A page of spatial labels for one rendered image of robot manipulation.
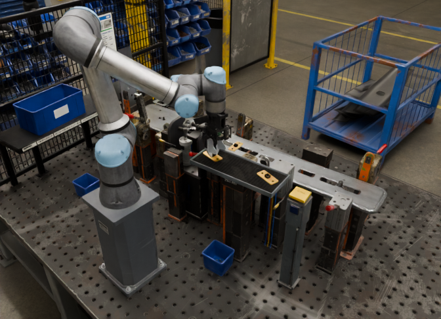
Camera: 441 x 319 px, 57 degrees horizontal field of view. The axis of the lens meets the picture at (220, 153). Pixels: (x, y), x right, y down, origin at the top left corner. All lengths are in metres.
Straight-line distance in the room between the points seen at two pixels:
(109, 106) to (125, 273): 0.66
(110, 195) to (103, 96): 0.34
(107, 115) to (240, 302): 0.87
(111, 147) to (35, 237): 0.82
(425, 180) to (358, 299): 2.17
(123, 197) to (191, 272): 0.50
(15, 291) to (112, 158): 1.65
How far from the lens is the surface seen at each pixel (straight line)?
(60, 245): 2.03
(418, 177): 3.83
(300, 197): 1.45
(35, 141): 2.17
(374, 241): 2.04
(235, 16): 4.86
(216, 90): 1.44
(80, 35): 1.29
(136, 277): 1.73
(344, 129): 3.96
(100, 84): 1.45
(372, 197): 1.79
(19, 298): 2.86
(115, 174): 1.44
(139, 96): 2.03
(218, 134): 1.51
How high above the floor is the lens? 2.07
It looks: 33 degrees down
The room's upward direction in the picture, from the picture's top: straight up
